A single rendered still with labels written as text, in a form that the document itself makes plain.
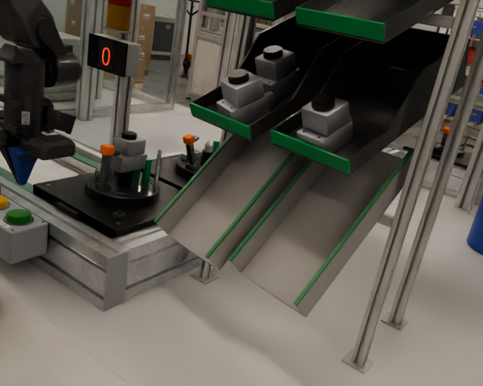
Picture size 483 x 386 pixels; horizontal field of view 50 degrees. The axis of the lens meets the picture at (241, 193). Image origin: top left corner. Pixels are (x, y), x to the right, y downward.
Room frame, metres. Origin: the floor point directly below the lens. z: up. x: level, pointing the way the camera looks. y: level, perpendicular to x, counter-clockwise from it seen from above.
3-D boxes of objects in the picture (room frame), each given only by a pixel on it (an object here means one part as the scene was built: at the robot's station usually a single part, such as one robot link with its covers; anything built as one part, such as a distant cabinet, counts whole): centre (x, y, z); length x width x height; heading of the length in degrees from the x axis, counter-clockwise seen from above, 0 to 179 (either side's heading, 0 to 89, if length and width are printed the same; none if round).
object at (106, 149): (0.91, 0.25, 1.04); 0.04 x 0.02 x 0.08; 148
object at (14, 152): (0.77, 0.34, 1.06); 0.06 x 0.04 x 0.07; 149
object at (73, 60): (0.82, 0.35, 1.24); 0.12 x 0.08 x 0.11; 164
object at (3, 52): (0.77, 0.36, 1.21); 0.09 x 0.06 x 0.07; 164
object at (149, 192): (0.95, 0.23, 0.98); 0.14 x 0.14 x 0.02
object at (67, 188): (0.95, 0.23, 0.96); 0.24 x 0.24 x 0.02; 58
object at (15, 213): (0.77, 0.36, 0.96); 0.04 x 0.04 x 0.02
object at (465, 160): (1.92, -0.72, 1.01); 0.24 x 0.24 x 0.13; 58
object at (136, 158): (0.95, 0.23, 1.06); 0.08 x 0.04 x 0.07; 148
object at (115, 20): (1.15, 0.33, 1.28); 0.05 x 0.05 x 0.05
